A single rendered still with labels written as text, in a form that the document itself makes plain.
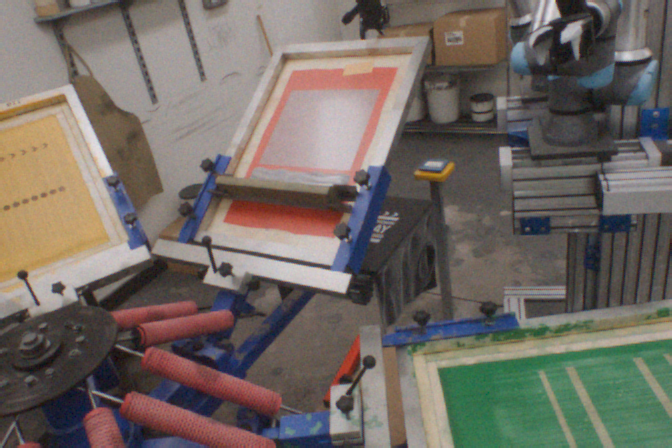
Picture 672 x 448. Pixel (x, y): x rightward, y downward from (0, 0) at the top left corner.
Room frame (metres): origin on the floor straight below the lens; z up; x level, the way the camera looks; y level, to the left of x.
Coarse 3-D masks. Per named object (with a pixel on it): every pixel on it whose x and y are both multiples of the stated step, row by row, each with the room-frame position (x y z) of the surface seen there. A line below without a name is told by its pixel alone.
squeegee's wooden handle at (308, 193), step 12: (216, 180) 1.58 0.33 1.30; (228, 180) 1.55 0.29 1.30; (240, 180) 1.53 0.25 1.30; (252, 180) 1.50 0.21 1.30; (264, 180) 1.48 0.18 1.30; (240, 192) 1.55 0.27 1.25; (252, 192) 1.51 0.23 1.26; (264, 192) 1.48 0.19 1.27; (276, 192) 1.45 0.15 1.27; (288, 192) 1.42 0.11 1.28; (300, 192) 1.39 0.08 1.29; (312, 192) 1.37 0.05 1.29; (324, 192) 1.35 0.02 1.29; (336, 192) 1.37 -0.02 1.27; (324, 204) 1.39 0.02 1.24
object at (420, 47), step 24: (288, 48) 2.03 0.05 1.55; (312, 48) 1.97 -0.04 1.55; (336, 48) 1.90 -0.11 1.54; (360, 48) 1.85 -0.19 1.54; (384, 48) 1.80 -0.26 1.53; (408, 48) 1.75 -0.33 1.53; (408, 72) 1.65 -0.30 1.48; (264, 96) 1.91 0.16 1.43; (408, 96) 1.58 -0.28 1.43; (240, 144) 1.77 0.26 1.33; (384, 144) 1.47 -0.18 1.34; (192, 240) 1.52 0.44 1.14; (216, 240) 1.47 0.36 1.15; (240, 240) 1.43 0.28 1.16; (312, 264) 1.27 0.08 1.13
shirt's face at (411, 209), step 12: (384, 204) 1.87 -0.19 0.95; (396, 204) 1.85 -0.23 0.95; (408, 204) 1.83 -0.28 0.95; (420, 204) 1.82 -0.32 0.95; (408, 216) 1.74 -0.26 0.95; (396, 228) 1.68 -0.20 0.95; (408, 228) 1.66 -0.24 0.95; (384, 240) 1.61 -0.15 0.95; (396, 240) 1.60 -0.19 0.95; (372, 252) 1.55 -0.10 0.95; (384, 252) 1.54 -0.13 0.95; (372, 264) 1.48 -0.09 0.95
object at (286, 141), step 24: (312, 72) 1.92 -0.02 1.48; (336, 72) 1.86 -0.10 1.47; (288, 96) 1.88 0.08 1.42; (312, 96) 1.83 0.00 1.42; (288, 120) 1.79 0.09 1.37; (312, 120) 1.73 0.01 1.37; (264, 144) 1.75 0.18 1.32; (288, 144) 1.70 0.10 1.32; (288, 168) 1.62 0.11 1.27; (240, 216) 1.55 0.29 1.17; (264, 216) 1.50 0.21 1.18
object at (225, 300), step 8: (248, 288) 1.27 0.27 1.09; (224, 296) 1.24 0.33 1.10; (232, 296) 1.23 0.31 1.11; (240, 296) 1.24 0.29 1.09; (216, 304) 1.23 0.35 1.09; (224, 304) 1.22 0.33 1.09; (232, 304) 1.21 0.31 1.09; (232, 312) 1.20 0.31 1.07; (240, 312) 1.22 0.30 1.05; (232, 328) 1.19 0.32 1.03; (224, 336) 1.16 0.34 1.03
